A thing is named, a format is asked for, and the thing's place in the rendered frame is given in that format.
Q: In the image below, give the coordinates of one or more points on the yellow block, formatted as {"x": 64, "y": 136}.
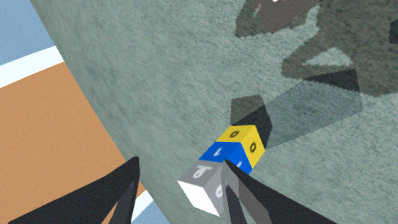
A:
{"x": 249, "y": 138}

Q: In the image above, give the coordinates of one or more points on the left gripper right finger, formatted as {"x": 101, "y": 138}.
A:
{"x": 265, "y": 205}

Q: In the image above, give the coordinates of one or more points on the blue block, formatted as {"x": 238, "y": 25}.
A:
{"x": 233, "y": 151}

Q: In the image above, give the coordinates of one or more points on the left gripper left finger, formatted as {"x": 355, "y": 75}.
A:
{"x": 92, "y": 203}

